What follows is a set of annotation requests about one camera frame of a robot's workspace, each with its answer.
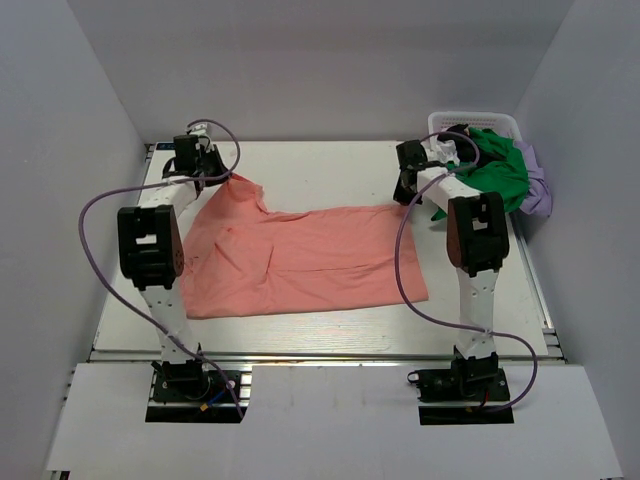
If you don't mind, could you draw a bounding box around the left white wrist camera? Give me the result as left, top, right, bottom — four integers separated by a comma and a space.
186, 121, 211, 137

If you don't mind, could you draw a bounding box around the lavender t shirt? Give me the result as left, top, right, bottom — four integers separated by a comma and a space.
514, 141, 553, 217

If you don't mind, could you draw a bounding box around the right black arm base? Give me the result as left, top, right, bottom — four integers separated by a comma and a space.
407, 352, 514, 426

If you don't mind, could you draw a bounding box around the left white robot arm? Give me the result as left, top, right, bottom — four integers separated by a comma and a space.
117, 125, 229, 365

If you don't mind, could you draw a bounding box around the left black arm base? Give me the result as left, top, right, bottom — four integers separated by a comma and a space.
145, 360, 249, 424

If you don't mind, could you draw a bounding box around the blue table label sticker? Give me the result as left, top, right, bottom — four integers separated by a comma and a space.
155, 142, 175, 151

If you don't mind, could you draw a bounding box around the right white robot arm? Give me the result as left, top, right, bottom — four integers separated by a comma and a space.
393, 140, 509, 361

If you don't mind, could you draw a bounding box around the green t shirt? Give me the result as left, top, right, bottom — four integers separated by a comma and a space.
455, 127, 529, 214

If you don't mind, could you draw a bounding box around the aluminium table edge rail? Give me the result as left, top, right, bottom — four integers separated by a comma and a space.
89, 351, 566, 367

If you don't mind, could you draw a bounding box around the white t shirt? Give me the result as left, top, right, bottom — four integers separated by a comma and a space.
422, 139, 460, 166

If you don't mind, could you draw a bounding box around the white plastic laundry basket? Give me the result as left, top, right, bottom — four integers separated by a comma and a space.
428, 111, 523, 141

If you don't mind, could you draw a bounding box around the salmon pink t shirt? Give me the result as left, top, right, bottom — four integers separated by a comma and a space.
180, 175, 429, 320

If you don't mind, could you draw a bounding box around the black t shirt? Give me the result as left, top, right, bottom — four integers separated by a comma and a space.
436, 124, 482, 169

